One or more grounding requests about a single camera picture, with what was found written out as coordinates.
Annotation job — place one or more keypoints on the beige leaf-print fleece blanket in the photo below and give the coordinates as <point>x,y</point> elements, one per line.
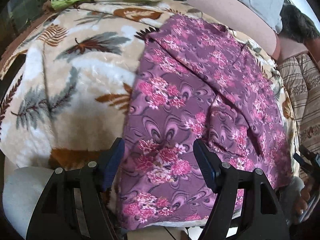
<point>72,96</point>

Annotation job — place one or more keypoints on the right hand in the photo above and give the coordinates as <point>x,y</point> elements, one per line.
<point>304,203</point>

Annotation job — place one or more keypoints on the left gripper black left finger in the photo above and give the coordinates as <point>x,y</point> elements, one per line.
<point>71,206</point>

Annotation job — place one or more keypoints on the dark furry blanket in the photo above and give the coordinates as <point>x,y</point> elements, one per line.
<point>297,26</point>

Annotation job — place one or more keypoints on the purple floral garment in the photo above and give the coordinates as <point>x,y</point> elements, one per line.
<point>195,81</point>

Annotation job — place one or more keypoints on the striped beige quilt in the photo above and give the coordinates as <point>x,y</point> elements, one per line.
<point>301,79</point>

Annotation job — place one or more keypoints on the pink bed headboard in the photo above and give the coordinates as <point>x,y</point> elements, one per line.
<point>239,17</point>

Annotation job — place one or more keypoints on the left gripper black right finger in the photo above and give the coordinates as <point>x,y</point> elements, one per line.
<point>246,206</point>

